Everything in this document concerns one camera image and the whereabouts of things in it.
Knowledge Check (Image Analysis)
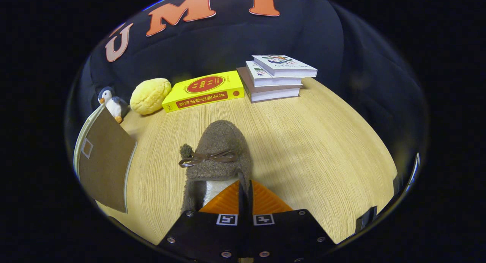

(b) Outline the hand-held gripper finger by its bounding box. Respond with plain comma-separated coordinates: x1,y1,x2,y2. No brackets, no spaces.
247,180,336,263
159,181,246,263

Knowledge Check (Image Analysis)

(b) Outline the brown fuzzy shoe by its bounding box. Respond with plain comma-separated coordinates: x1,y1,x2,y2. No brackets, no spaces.
178,120,253,213

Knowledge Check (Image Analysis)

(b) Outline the brown beige fabric storage box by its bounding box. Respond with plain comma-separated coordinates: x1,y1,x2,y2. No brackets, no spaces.
73,104,138,213

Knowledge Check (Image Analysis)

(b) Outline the brown cover book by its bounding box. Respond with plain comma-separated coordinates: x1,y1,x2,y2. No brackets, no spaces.
236,67,302,103

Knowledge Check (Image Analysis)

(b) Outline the yellow book with red circle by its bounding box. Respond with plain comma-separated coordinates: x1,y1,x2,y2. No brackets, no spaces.
162,70,245,113

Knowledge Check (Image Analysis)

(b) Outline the white thick book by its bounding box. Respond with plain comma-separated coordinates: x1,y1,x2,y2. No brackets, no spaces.
245,60,303,87

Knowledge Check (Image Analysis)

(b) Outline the yellow bun plush toy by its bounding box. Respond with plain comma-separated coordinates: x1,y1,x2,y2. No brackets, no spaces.
130,78,172,115

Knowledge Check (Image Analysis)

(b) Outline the white illustrated book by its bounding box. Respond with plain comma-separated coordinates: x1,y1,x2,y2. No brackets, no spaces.
252,54,318,78

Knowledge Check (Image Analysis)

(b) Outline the penguin plush toy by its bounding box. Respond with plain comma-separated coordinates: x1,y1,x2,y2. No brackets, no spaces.
98,86,129,124

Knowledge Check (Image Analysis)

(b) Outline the black backdrop cloth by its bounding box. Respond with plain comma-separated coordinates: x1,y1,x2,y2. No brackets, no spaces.
65,0,429,180

